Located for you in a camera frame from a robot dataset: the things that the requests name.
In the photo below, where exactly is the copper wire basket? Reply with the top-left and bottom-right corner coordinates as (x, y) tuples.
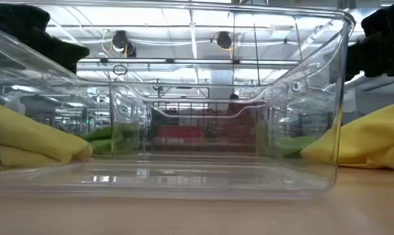
(149, 101), (262, 153)

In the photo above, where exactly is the yellow microfiber towel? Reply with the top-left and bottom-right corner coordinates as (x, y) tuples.
(0, 101), (93, 169)
(300, 100), (394, 172)

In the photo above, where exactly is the black hanging cable loop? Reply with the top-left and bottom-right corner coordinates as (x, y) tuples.
(112, 63), (129, 76)

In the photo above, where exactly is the green microfiber towel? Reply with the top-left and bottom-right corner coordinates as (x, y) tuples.
(82, 125), (142, 155)
(280, 135), (317, 159)

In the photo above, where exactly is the ceiling light bar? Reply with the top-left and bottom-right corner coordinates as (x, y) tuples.
(78, 57), (301, 65)

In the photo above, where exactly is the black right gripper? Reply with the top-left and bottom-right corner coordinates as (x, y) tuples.
(345, 1), (394, 82)

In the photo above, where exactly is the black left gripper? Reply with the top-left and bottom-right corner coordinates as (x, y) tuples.
(0, 3), (91, 74)

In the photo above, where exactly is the person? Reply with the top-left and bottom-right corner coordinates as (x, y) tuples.
(228, 93), (241, 115)

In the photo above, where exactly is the red box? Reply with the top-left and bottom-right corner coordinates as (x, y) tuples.
(156, 125), (204, 146)

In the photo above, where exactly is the black ceiling cable reel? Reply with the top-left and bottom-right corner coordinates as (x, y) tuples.
(111, 29), (138, 58)
(215, 31), (234, 51)

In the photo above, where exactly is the clear plastic bin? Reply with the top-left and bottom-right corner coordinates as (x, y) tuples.
(0, 0), (357, 200)

